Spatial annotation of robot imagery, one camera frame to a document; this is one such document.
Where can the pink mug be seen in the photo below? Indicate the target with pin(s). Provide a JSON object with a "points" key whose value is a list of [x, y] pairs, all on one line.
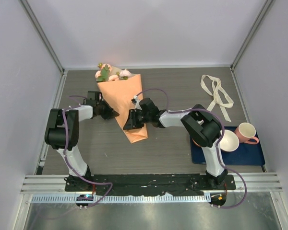
{"points": [[246, 133]]}

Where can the cream ribbon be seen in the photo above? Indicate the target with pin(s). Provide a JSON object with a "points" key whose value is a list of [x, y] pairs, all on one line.
{"points": [[219, 95]]}

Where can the white slotted cable duct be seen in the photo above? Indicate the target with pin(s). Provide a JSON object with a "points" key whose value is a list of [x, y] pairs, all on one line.
{"points": [[86, 198]]}

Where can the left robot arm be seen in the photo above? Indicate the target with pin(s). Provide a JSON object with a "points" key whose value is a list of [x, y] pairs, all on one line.
{"points": [[62, 134]]}

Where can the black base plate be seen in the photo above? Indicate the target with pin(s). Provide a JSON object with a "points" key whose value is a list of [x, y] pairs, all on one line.
{"points": [[148, 184]]}

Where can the peach fake flower with buds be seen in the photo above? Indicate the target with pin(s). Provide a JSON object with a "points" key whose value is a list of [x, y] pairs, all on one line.
{"points": [[102, 74]]}

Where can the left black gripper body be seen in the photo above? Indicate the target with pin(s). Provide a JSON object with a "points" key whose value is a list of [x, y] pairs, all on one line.
{"points": [[101, 105]]}

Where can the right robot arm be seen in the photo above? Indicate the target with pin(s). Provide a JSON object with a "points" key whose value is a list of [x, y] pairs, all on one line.
{"points": [[203, 128]]}

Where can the light pink fake flower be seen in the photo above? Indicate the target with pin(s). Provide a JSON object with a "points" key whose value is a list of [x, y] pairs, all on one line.
{"points": [[124, 74]]}

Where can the right white bowl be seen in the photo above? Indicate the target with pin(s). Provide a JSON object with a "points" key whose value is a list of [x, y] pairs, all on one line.
{"points": [[229, 142]]}

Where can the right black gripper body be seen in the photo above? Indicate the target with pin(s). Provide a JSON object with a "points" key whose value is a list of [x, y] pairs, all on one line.
{"points": [[147, 117]]}

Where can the orange beige wrapping paper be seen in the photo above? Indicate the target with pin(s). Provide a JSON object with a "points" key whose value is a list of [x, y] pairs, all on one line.
{"points": [[118, 94]]}

